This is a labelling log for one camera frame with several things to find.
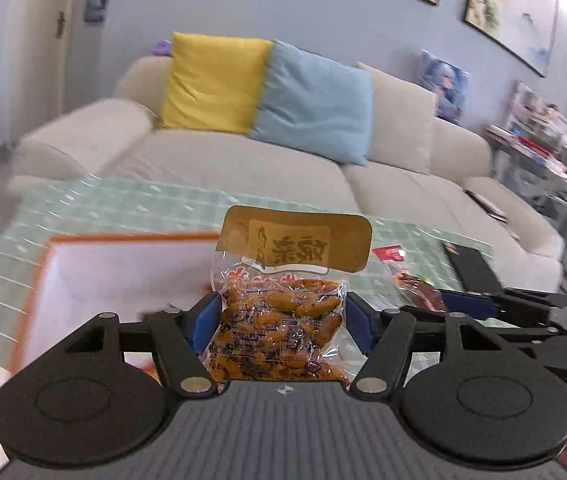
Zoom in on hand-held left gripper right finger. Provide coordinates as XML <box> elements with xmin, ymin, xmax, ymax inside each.
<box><xmin>346</xmin><ymin>294</ymin><xmax>509</xmax><ymax>396</ymax></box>

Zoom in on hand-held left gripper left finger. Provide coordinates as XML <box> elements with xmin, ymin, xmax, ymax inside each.
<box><xmin>60</xmin><ymin>291</ymin><xmax>223</xmax><ymax>398</ymax></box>

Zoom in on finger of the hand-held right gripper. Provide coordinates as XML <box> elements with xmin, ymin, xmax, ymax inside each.
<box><xmin>441</xmin><ymin>287</ymin><xmax>567</xmax><ymax>322</ymax></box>
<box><xmin>398</xmin><ymin>304</ymin><xmax>447</xmax><ymax>319</ymax></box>

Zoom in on red dried meat packet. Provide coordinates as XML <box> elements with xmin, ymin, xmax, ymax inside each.
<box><xmin>372</xmin><ymin>245</ymin><xmax>448</xmax><ymax>313</ymax></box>

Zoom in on brown peanut packet gold label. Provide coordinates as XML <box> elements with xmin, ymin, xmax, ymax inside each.
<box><xmin>200</xmin><ymin>205</ymin><xmax>373</xmax><ymax>391</ymax></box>

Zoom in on orange paper bag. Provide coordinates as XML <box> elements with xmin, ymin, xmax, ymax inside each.
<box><xmin>8</xmin><ymin>232</ymin><xmax>224</xmax><ymax>376</ymax></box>

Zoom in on black notebook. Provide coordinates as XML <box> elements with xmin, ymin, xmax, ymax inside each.
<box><xmin>442</xmin><ymin>241</ymin><xmax>504</xmax><ymax>295</ymax></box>

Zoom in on beige sofa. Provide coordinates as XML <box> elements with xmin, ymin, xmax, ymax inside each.
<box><xmin>13</xmin><ymin>55</ymin><xmax>564</xmax><ymax>296</ymax></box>

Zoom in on cluttered side shelf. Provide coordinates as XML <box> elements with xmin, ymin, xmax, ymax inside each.
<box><xmin>486</xmin><ymin>80</ymin><xmax>567</xmax><ymax>176</ymax></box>

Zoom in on blue anime poster board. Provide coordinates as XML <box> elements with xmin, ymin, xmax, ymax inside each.
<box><xmin>421</xmin><ymin>50</ymin><xmax>469</xmax><ymax>123</ymax></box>

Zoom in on light blue cushion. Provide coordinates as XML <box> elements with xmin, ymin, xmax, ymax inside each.
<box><xmin>248</xmin><ymin>39</ymin><xmax>375</xmax><ymax>167</ymax></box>

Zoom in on yellow cushion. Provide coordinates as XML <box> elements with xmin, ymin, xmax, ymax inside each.
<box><xmin>160</xmin><ymin>31</ymin><xmax>274</xmax><ymax>136</ymax></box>

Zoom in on large framed landscape painting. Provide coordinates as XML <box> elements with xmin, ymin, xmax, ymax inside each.
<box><xmin>463</xmin><ymin>0</ymin><xmax>560</xmax><ymax>78</ymax></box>

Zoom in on white door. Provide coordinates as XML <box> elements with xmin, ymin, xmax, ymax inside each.
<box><xmin>0</xmin><ymin>0</ymin><xmax>76</xmax><ymax>131</ymax></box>

